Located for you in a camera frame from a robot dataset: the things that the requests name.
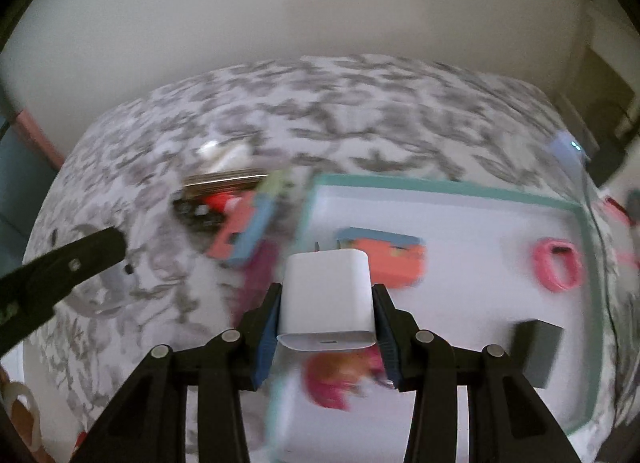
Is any orange and blue toy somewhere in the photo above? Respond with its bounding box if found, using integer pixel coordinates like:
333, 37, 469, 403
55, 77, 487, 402
336, 227, 427, 290

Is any white ribbed plug adapter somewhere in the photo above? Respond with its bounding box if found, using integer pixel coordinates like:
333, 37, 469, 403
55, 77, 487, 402
197, 140, 251, 168

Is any pink watch strap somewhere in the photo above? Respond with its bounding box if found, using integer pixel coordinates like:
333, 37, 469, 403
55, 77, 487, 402
532, 238, 585, 292

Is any white power strip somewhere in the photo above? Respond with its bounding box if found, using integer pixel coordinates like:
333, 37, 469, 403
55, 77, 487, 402
547, 132, 591, 168

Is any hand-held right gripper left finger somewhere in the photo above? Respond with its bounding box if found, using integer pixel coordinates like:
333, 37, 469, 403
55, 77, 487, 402
70, 283, 283, 463

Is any black toy car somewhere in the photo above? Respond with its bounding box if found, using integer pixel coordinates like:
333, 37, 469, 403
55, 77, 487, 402
172, 193, 226, 231

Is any wooden bed frame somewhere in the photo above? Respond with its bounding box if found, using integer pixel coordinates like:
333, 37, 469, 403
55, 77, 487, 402
15, 110, 66, 168

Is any metal harmonica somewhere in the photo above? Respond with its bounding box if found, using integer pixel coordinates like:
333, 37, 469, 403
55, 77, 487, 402
182, 169, 268, 191

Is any white watch band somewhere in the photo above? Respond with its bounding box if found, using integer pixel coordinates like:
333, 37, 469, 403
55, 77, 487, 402
70, 263, 136, 316

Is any black charger block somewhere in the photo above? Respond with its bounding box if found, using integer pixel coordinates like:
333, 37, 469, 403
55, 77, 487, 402
510, 319, 563, 389

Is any white charger cube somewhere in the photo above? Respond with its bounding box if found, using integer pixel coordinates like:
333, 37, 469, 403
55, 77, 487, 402
276, 249, 377, 351

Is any small red toy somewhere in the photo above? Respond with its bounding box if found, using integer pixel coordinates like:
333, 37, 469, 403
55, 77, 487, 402
205, 193, 241, 214

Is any white shelf stand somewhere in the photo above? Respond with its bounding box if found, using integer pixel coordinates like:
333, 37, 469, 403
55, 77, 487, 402
550, 38, 640, 144

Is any small pink doll toy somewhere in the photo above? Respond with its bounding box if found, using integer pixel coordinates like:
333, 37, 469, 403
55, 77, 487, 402
304, 345, 386, 411

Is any magenta pen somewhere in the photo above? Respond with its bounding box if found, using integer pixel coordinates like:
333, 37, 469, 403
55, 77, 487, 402
240, 240, 281, 294

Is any teal rimmed white tray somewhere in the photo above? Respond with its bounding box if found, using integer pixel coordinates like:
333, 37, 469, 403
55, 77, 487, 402
265, 173, 608, 463

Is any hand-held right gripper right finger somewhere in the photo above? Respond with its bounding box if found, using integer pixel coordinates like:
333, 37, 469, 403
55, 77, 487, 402
371, 284, 583, 463

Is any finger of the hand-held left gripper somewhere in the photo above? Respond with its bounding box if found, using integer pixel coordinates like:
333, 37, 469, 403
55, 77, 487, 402
0, 227, 127, 315

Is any pink edged white mat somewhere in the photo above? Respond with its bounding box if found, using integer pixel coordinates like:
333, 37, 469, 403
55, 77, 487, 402
600, 195, 640, 264

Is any red blue eraser block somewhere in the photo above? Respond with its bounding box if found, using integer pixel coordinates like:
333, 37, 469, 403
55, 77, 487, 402
207, 190, 278, 269

